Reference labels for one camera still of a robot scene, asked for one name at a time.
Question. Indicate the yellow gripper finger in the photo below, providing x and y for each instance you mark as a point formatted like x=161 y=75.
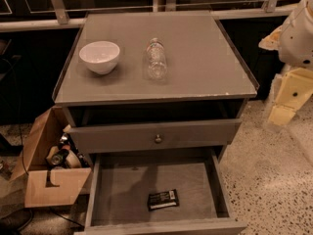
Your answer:
x=272 y=41
x=295 y=90

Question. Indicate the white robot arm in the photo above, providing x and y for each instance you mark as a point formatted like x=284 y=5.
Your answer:
x=293 y=40

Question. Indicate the grey drawer cabinet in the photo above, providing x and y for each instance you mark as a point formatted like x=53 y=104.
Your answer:
x=206 y=78

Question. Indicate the round metal drawer knob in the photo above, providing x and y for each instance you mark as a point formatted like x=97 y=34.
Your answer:
x=158 y=139

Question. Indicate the grey open middle drawer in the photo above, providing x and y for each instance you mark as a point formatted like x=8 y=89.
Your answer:
x=122 y=183

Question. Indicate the grey top drawer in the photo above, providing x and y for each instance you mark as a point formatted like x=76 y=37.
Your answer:
x=141 y=136

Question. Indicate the clear plastic water bottle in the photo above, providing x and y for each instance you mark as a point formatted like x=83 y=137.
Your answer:
x=156 y=67

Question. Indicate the white ceramic bowl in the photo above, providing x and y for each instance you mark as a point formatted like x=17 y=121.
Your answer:
x=100 y=57

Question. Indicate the white cup in box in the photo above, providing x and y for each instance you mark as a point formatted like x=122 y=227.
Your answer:
x=72 y=160

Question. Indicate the dark can in box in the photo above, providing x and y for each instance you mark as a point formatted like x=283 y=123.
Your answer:
x=60 y=157

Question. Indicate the cardboard box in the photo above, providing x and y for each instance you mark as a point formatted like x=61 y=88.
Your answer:
x=45 y=187

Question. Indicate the metal railing frame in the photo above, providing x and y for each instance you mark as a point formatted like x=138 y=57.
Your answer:
x=31 y=14

